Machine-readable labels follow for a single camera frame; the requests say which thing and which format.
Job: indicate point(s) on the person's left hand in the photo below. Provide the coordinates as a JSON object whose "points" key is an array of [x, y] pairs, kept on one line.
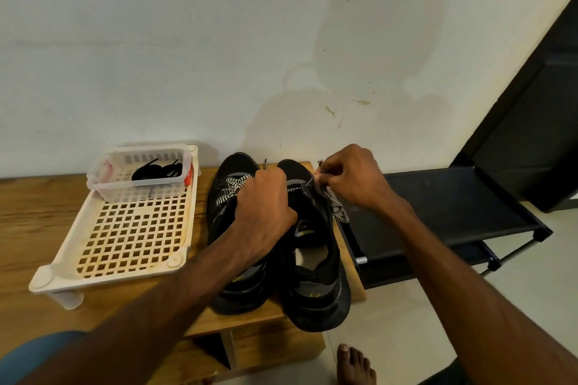
{"points": [[264, 210]]}

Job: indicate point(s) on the person's right hand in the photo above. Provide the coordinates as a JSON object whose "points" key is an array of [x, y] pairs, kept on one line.
{"points": [[357, 177]]}

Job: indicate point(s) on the black white patterned shoelace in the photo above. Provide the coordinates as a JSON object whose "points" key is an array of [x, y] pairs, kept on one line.
{"points": [[230, 187], [330, 198]]}

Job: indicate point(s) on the black shoe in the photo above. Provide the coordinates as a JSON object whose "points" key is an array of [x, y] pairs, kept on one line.
{"points": [[239, 290], [316, 294]]}

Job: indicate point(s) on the black shoelaces bundle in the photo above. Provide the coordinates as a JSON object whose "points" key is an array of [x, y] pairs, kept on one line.
{"points": [[152, 171]]}

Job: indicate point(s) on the person's left forearm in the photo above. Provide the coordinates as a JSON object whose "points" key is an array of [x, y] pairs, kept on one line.
{"points": [[140, 322]]}

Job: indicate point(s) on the person's right forearm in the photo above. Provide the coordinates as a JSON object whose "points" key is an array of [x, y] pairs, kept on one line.
{"points": [[483, 303]]}

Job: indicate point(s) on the person's blue shorts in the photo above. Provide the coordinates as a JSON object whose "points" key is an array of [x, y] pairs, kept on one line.
{"points": [[32, 358]]}

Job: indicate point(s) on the red label sticker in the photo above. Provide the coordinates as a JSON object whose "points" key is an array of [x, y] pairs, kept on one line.
{"points": [[188, 174]]}

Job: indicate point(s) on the black shoe rack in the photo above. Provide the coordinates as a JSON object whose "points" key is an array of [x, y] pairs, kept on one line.
{"points": [[442, 204]]}

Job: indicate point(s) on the large white plastic tray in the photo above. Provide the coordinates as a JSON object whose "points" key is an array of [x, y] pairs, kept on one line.
{"points": [[126, 240]]}

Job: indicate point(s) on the small white plastic basket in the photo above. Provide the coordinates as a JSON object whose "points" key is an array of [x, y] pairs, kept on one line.
{"points": [[110, 192]]}

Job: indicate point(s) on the dark door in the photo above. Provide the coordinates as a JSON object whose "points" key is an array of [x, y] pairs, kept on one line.
{"points": [[533, 127]]}

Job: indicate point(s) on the low wooden table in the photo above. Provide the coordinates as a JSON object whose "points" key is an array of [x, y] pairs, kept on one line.
{"points": [[27, 236]]}

